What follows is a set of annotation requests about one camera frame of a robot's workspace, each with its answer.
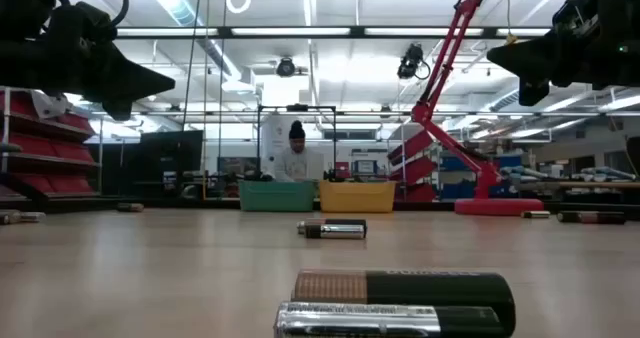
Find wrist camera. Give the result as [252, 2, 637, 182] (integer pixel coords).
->
[73, 0, 119, 45]
[551, 0, 601, 37]

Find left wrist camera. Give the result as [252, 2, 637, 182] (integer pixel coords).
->
[73, 0, 119, 45]

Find small red bin shelf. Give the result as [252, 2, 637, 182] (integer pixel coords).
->
[387, 130, 440, 204]

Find thin black hanging cable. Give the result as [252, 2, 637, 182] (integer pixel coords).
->
[180, 0, 203, 129]

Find teal plastic bin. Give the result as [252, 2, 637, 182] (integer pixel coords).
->
[238, 179, 317, 213]

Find black aluminium table frame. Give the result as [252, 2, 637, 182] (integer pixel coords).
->
[0, 196, 640, 215]

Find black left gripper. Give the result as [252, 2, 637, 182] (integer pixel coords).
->
[37, 32, 176, 123]

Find black mounted camera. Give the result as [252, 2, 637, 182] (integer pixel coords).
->
[396, 42, 432, 81]

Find red desk lamp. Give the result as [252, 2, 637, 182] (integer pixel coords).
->
[387, 0, 546, 217]

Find round black ceiling camera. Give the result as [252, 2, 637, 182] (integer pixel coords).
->
[275, 56, 298, 78]

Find blue storage bins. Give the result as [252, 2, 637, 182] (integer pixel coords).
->
[439, 153, 524, 200]

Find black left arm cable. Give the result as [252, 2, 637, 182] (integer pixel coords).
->
[106, 0, 131, 28]

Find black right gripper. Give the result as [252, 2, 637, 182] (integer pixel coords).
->
[487, 7, 629, 107]

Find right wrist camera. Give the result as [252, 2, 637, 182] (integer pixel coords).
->
[551, 0, 601, 37]

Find large red bin shelf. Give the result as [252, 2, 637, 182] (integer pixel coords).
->
[0, 87, 101, 202]

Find yellow plastic bin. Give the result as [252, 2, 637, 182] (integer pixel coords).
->
[318, 179, 397, 214]

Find person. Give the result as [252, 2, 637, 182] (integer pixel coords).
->
[273, 120, 325, 183]

